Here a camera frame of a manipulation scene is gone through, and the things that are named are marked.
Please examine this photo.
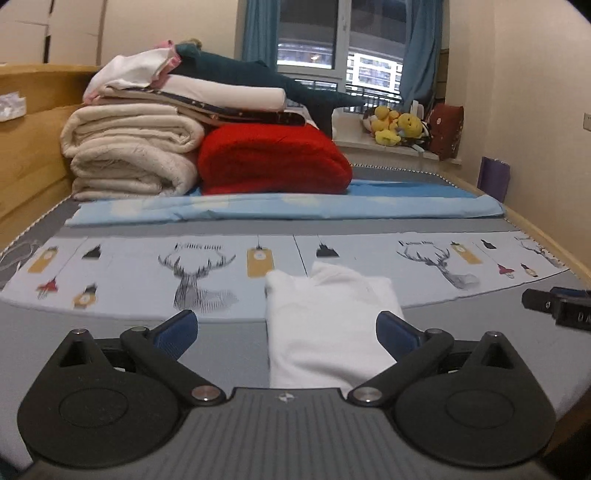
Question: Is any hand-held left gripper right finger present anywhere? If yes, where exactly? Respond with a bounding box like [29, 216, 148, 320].
[346, 310, 525, 407]

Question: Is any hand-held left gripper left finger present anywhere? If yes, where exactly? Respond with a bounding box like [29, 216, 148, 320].
[48, 309, 227, 407]

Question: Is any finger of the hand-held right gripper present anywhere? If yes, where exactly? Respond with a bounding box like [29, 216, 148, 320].
[522, 286, 591, 332]

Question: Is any white shirt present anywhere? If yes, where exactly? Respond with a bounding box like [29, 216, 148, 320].
[264, 261, 407, 388]

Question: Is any purple box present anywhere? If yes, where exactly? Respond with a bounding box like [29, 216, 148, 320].
[478, 156, 511, 204]

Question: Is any light blue sheet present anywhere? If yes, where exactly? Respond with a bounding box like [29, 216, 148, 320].
[65, 179, 506, 228]

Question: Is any window sill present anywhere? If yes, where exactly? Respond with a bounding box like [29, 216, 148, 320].
[332, 138, 462, 169]

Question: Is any cream folded quilt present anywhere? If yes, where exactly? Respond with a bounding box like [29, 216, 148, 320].
[60, 104, 206, 201]

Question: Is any dark red cushion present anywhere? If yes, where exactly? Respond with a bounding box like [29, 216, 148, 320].
[426, 102, 465, 161]

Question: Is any red folded blanket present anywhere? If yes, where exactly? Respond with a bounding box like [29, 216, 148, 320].
[198, 124, 354, 195]

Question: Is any yellow plush toy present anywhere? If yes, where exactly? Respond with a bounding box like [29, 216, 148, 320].
[397, 112, 423, 139]
[373, 105, 402, 146]

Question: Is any white and pink cloth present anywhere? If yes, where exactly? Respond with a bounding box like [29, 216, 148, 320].
[83, 41, 181, 104]

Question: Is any dark teal shark plush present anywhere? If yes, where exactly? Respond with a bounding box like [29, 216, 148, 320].
[175, 42, 365, 139]

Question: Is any tissue pack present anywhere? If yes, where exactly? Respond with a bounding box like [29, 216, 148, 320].
[0, 91, 27, 121]

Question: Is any blue curtain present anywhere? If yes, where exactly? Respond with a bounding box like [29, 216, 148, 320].
[398, 0, 445, 109]
[242, 0, 281, 75]

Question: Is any window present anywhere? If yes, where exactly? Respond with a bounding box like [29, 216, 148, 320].
[277, 0, 411, 114]

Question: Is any cream wardrobe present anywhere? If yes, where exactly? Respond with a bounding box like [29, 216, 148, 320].
[0, 0, 108, 68]

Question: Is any white cable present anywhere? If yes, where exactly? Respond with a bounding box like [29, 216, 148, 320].
[0, 240, 40, 275]

